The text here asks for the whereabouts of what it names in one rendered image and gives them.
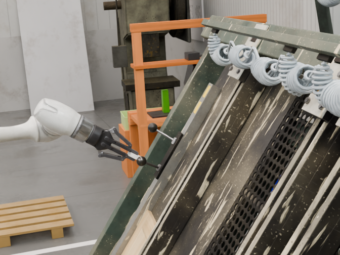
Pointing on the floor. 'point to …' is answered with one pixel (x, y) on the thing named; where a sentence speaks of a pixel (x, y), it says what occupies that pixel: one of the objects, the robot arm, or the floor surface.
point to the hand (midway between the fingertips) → (136, 157)
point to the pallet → (34, 218)
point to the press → (147, 46)
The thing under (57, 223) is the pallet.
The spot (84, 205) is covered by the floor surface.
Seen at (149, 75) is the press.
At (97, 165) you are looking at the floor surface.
